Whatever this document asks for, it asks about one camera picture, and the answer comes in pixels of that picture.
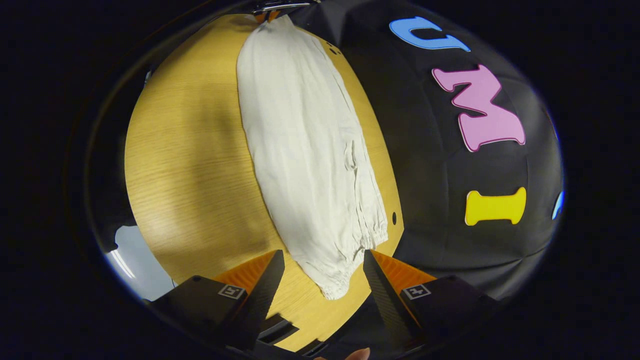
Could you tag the white jeans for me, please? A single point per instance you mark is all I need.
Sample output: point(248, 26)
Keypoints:
point(305, 150)

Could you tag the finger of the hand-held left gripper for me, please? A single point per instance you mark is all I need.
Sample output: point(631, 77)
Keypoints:
point(266, 16)

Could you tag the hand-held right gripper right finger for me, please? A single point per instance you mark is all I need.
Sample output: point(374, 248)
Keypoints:
point(385, 300)

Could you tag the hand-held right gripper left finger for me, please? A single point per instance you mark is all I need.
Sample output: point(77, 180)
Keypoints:
point(262, 300)

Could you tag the black backdrop cloth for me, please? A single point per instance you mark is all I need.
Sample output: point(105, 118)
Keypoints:
point(440, 165)

